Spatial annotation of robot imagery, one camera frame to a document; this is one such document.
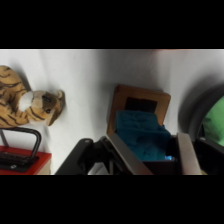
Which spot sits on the wooden block with blue dot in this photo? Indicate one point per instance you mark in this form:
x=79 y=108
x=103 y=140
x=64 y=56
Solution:
x=116 y=100

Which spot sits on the black round plate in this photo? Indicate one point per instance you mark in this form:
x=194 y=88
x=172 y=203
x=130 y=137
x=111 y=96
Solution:
x=191 y=113

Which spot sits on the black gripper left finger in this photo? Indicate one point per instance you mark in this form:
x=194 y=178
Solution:
x=130 y=156

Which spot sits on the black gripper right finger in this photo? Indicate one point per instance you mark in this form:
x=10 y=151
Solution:
x=188 y=156

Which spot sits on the wooden box with red rim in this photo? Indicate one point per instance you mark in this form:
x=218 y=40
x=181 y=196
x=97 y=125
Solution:
x=43 y=163

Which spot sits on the blue cube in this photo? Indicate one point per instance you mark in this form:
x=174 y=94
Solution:
x=143 y=133

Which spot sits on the striped tiger plush toy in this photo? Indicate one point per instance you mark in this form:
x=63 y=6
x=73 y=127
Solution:
x=13 y=100

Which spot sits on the green foam block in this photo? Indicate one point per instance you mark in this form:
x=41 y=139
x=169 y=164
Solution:
x=216 y=123

